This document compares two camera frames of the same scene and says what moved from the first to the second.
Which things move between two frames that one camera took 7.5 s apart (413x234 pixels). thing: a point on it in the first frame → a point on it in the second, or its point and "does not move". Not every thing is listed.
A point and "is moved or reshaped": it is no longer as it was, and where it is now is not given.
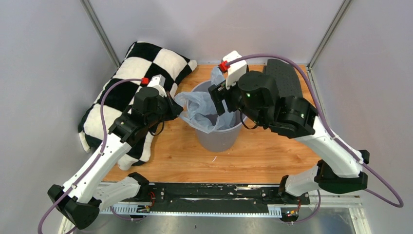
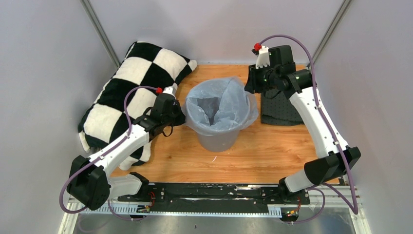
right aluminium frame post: x=335 y=21 does not move
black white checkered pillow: x=116 y=99 does not move
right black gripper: x=218 y=92 → x=253 y=85
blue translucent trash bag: x=199 y=111 is moved or reshaped
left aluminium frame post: x=94 y=20 does not move
